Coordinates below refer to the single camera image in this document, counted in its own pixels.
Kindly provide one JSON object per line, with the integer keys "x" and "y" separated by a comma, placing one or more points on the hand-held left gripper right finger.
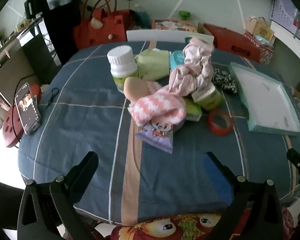
{"x": 215, "y": 177}

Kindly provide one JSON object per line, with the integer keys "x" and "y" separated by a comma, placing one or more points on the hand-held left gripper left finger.
{"x": 88, "y": 165}

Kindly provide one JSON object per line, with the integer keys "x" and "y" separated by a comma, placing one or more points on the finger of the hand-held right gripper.
{"x": 297, "y": 160}

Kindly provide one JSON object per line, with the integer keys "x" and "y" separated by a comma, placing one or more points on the red tape roll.
{"x": 216, "y": 126}

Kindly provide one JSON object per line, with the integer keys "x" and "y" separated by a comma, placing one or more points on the shallow teal box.
{"x": 267, "y": 100}

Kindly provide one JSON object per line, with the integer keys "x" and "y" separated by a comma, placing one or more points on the small green tissue pack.
{"x": 193, "y": 110}
{"x": 208, "y": 97}

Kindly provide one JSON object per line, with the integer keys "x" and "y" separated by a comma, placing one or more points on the pink zigzag fuzzy sock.
{"x": 157, "y": 105}

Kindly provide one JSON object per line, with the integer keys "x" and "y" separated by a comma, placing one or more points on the pink patterned cloth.
{"x": 192, "y": 70}

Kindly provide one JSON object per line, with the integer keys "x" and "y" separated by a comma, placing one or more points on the blue plaid bed sheet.
{"x": 90, "y": 130}

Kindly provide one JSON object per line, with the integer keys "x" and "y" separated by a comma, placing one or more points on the cartoon printed blanket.
{"x": 190, "y": 226}

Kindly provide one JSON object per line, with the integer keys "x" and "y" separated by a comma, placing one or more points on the purple cartoon tissue pack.
{"x": 160, "y": 135}

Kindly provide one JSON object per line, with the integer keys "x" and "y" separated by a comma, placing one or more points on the small black scissors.
{"x": 52, "y": 96}

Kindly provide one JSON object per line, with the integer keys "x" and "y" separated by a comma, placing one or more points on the red round stool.
{"x": 11, "y": 132}

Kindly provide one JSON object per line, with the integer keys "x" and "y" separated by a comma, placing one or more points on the smartphone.
{"x": 27, "y": 107}

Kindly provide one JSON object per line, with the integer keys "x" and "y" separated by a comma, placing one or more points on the beige makeup sponge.
{"x": 135, "y": 88}

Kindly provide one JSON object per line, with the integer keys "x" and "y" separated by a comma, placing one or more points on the leopard print scrunchie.
{"x": 225, "y": 80}

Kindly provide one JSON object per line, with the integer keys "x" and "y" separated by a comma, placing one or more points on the white bottle with green label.
{"x": 122, "y": 65}

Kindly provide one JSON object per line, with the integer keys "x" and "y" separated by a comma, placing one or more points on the red patterned gift box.
{"x": 263, "y": 50}

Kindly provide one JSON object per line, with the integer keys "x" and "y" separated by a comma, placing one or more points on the beige wooden board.
{"x": 7, "y": 80}

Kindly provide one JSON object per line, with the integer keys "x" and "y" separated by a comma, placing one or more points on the large light green tissue pack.
{"x": 152, "y": 62}

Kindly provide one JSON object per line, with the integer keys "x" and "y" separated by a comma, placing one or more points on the teal wipes packet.
{"x": 177, "y": 59}

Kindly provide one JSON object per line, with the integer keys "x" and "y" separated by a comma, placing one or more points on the red felt tote bag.
{"x": 100, "y": 33}

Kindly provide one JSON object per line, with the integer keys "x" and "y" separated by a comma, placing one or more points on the red cardboard box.
{"x": 230, "y": 41}

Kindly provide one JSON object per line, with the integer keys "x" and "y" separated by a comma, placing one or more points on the black chair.
{"x": 57, "y": 30}

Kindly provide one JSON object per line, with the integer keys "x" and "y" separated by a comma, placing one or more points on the white foam board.
{"x": 165, "y": 35}

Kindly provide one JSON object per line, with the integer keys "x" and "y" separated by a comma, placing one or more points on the orange toy box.
{"x": 173, "y": 25}

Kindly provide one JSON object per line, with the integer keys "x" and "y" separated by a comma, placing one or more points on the dark teal bottle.
{"x": 143, "y": 17}

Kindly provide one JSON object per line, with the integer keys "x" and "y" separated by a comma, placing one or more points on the green plastic toy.
{"x": 184, "y": 15}

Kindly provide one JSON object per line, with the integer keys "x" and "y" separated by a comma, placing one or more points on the wall calendar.
{"x": 287, "y": 10}

